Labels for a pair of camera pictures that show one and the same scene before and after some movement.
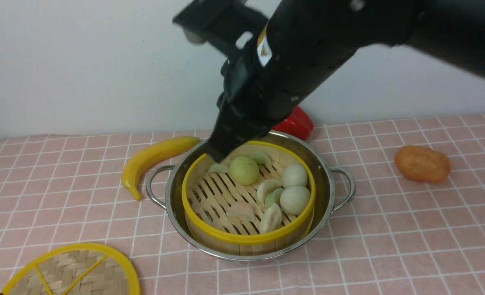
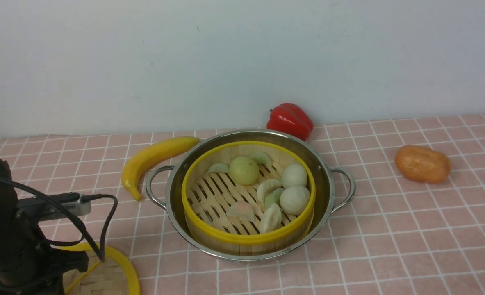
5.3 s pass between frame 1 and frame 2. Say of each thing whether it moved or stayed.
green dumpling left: stayed
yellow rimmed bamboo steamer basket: stayed
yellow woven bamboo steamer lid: stayed
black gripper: moved
